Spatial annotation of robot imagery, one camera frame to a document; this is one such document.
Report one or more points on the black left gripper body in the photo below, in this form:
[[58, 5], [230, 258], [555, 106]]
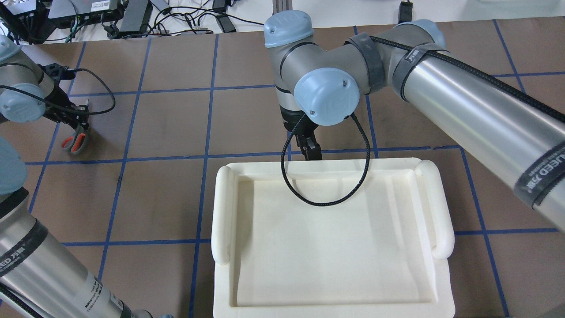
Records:
[[60, 106]]

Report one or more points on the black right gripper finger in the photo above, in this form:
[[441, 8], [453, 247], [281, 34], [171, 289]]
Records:
[[309, 147]]

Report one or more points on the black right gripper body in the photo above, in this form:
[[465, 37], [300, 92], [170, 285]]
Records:
[[302, 127]]

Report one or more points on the orange grey handled scissors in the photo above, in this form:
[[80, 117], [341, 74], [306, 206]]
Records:
[[76, 142]]

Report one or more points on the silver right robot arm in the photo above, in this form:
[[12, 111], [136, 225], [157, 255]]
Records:
[[518, 138]]

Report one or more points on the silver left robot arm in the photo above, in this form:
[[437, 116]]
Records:
[[39, 276]]

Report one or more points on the black power adapter brick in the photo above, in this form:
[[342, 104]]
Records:
[[136, 18]]

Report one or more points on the white plastic tray box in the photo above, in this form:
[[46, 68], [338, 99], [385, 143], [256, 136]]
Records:
[[382, 253]]

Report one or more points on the aluminium frame post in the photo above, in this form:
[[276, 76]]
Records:
[[281, 6]]

